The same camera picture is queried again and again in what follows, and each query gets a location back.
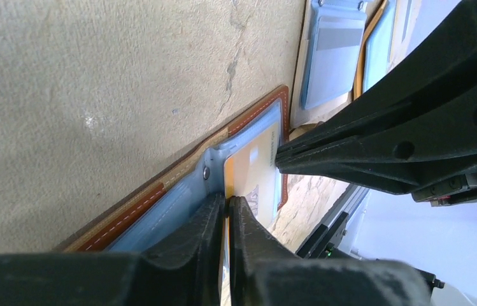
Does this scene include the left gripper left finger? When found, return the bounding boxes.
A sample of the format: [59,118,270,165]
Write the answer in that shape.
[0,194,225,305]

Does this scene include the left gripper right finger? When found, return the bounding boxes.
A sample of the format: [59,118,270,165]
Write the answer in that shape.
[229,196,431,305]

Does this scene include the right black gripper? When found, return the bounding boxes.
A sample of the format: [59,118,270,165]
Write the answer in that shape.
[276,1,477,207]

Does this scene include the tan leather card holder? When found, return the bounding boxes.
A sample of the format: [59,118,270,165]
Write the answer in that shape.
[59,85,289,252]

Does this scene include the orange card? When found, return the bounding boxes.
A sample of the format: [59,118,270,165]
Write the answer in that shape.
[219,122,282,306]

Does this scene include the blue card white tray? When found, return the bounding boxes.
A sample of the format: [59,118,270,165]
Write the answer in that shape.
[290,1,393,128]

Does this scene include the aluminium frame rail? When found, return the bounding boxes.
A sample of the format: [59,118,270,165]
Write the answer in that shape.
[295,185,369,259]

